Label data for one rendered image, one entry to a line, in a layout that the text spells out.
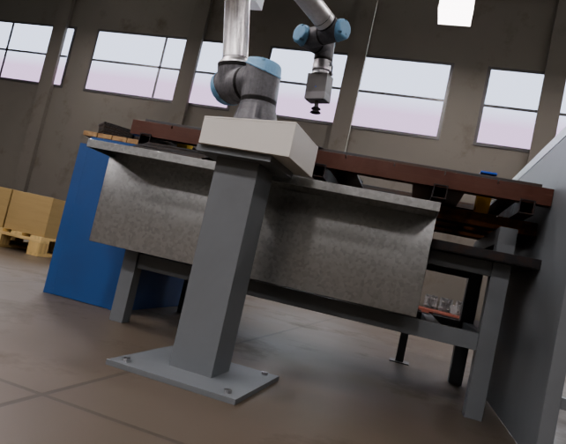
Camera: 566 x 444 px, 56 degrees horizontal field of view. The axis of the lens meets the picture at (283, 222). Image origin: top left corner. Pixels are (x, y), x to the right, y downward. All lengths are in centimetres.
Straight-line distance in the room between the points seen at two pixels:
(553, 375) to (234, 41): 138
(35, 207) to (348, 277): 319
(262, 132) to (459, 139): 729
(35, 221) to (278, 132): 329
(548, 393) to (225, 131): 115
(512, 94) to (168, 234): 741
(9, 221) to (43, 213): 33
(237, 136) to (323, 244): 57
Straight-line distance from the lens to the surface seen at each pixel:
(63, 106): 1140
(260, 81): 168
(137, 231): 216
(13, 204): 476
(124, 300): 228
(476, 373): 202
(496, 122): 880
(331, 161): 200
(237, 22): 186
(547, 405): 167
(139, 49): 1084
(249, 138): 155
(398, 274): 189
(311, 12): 196
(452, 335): 201
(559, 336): 165
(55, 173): 1111
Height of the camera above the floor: 40
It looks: 4 degrees up
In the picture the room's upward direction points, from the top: 13 degrees clockwise
